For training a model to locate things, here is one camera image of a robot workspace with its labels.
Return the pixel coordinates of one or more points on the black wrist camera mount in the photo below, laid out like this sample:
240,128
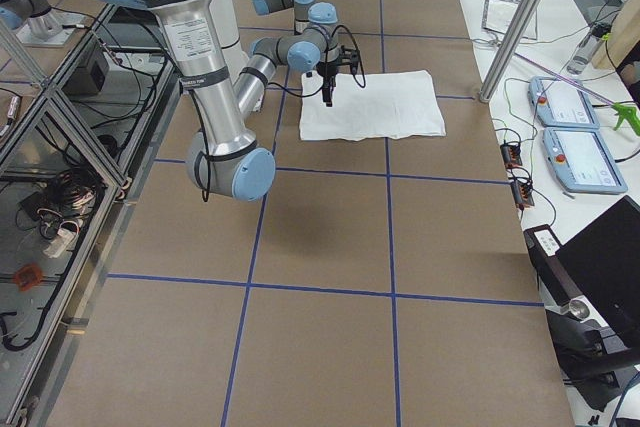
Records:
350,58

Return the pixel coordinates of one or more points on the lower blue teach pendant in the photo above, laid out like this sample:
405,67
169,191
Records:
582,162

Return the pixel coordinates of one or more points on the green handled reach grabber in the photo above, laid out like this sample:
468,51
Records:
626,111

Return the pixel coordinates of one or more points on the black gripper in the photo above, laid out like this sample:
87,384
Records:
328,72

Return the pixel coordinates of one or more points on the white long-sleeve printed shirt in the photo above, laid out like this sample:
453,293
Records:
392,105

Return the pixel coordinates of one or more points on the orange black connector box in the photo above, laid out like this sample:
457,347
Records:
522,194
511,155

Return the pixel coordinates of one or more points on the blue teach pendant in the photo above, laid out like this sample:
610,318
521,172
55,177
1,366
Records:
558,104
582,162

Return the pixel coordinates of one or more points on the upper blue teach pendant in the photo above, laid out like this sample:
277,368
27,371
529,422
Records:
558,104

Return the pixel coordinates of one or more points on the upper orange black connector box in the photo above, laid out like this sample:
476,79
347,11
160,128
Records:
511,155

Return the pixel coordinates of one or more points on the clear water bottle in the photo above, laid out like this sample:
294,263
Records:
587,47

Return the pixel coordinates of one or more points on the aluminium frame post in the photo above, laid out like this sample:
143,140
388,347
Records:
507,48

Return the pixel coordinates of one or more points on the white pedestal column with base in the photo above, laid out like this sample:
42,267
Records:
230,22

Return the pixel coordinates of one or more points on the lower orange black connector box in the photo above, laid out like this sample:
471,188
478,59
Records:
522,194

